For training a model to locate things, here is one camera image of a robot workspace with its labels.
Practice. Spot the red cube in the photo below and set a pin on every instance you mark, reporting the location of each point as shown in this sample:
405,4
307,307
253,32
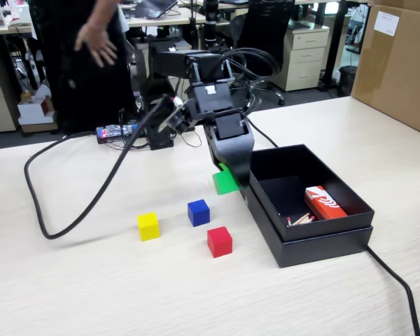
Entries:
219,243

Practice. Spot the white box on floor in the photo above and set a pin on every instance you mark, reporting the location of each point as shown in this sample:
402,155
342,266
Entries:
31,112

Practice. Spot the green cube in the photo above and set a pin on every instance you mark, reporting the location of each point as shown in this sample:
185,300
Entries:
225,185

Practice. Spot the beige desk with picture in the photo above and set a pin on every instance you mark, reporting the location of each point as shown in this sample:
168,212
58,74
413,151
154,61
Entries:
0,29

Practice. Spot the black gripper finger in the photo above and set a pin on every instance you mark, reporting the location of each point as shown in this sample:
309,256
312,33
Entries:
238,154
214,143

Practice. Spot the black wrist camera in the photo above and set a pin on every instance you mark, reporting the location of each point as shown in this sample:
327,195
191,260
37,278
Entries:
176,119

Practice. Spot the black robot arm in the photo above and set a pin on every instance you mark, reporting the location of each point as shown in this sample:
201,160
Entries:
171,59

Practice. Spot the black camera stand pole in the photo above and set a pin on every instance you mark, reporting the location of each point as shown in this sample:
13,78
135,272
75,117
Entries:
210,24

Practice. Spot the control board with red light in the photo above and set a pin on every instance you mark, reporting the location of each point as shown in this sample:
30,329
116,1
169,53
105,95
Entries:
108,133

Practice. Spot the black trash bin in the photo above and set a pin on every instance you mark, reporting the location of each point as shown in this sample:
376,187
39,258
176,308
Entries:
347,82

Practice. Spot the black laptop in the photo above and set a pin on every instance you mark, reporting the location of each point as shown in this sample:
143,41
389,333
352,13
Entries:
157,8

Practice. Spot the person hand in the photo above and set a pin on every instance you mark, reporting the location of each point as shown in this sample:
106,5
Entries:
98,43

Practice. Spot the beige desk with laptop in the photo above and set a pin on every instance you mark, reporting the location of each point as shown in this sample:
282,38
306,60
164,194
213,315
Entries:
182,18

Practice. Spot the blue cube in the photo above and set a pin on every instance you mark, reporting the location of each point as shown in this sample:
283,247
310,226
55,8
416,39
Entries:
198,213

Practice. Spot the large cardboard box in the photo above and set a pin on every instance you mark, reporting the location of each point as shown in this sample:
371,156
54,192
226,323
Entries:
399,70

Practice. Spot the black office chair chrome base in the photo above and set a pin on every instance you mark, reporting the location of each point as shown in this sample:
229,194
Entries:
266,28

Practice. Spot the yellow cube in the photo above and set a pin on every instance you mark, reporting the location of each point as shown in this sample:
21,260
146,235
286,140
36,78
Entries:
148,227

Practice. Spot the red white small carton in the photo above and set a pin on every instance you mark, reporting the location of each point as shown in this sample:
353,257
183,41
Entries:
323,204

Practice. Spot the wooden matchstick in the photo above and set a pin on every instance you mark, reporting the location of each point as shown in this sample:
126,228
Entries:
288,220
301,218
306,220

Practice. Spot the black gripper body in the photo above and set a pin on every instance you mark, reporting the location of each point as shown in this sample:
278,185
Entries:
210,101

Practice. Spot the person forearm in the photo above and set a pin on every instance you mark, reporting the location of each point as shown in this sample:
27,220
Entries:
103,14

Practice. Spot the person white shirt torso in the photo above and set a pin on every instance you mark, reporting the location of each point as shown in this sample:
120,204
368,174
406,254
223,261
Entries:
123,19

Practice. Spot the beige three drawer cabinet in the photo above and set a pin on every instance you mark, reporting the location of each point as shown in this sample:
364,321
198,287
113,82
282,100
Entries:
306,56

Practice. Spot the black box inner tray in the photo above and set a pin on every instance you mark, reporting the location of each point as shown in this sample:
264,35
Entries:
273,190

